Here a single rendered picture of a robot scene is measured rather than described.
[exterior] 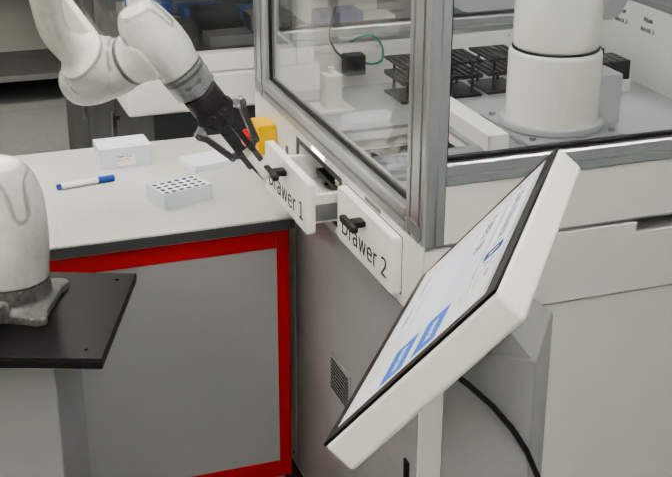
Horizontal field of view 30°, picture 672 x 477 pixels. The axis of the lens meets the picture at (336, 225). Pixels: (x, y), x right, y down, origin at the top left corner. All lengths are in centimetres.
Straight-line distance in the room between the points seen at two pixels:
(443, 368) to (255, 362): 148
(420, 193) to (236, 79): 134
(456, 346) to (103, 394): 152
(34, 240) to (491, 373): 95
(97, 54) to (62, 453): 75
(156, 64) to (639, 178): 92
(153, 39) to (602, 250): 92
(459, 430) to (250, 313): 121
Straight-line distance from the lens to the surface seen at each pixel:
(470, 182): 213
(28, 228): 226
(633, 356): 245
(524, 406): 166
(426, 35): 203
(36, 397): 234
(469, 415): 168
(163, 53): 241
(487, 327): 141
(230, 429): 296
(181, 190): 282
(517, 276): 145
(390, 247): 223
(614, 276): 235
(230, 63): 336
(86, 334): 224
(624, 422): 252
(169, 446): 294
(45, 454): 240
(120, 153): 308
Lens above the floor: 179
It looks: 22 degrees down
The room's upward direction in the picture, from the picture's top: straight up
